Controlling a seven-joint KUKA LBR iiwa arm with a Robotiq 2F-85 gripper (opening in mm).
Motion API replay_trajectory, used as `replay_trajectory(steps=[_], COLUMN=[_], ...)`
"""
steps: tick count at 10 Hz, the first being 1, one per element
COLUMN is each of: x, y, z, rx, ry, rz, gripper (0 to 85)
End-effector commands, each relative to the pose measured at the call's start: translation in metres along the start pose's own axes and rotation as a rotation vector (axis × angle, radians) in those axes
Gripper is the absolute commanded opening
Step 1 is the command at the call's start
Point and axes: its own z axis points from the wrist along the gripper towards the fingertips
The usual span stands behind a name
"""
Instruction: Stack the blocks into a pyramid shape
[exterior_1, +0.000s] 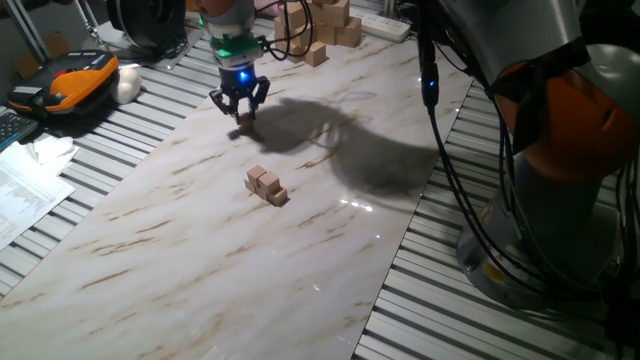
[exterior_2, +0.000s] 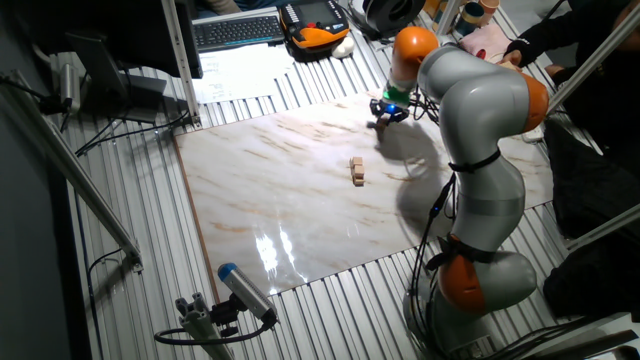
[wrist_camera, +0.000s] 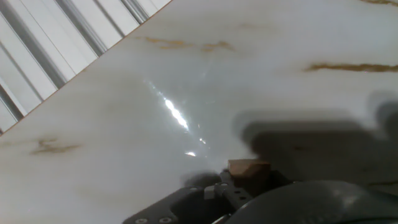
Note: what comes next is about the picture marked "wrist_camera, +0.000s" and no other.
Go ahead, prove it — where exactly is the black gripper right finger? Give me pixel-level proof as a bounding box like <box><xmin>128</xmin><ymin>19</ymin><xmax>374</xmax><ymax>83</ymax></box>
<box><xmin>270</xmin><ymin>170</ymin><xmax>292</xmax><ymax>187</ymax></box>

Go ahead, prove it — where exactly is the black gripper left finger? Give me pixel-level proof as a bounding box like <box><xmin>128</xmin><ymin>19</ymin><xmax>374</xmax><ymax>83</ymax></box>
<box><xmin>203</xmin><ymin>170</ymin><xmax>253</xmax><ymax>215</ymax></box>

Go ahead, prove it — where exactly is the small wooden cube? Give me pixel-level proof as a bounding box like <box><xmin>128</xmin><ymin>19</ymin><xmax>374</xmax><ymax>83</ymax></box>
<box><xmin>227</xmin><ymin>159</ymin><xmax>271</xmax><ymax>195</ymax></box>

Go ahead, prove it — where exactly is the marble pattern board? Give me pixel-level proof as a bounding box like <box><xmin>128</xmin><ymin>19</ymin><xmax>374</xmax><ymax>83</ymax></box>
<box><xmin>0</xmin><ymin>0</ymin><xmax>398</xmax><ymax>224</ymax></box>

